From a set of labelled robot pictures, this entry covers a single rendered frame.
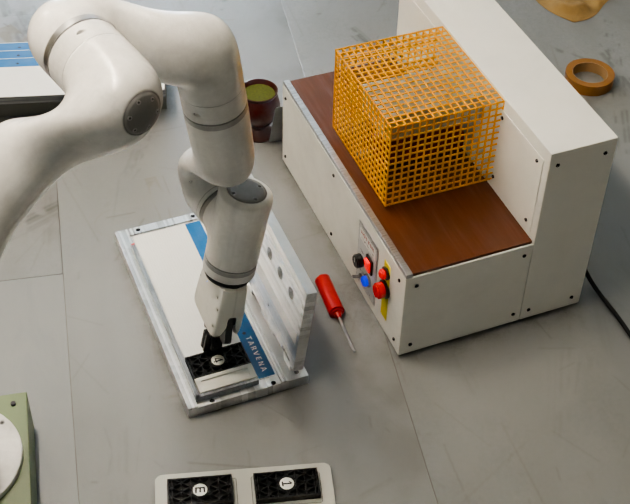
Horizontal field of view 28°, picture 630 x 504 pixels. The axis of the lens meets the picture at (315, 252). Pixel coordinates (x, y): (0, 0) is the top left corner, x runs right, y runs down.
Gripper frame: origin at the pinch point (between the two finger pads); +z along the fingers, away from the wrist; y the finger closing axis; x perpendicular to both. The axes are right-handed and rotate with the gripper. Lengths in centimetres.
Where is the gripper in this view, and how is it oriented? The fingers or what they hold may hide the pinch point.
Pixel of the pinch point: (212, 339)
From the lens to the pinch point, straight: 208.4
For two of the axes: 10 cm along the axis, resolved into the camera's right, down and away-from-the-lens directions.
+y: 3.7, 6.5, -6.6
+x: 9.0, -0.9, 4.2
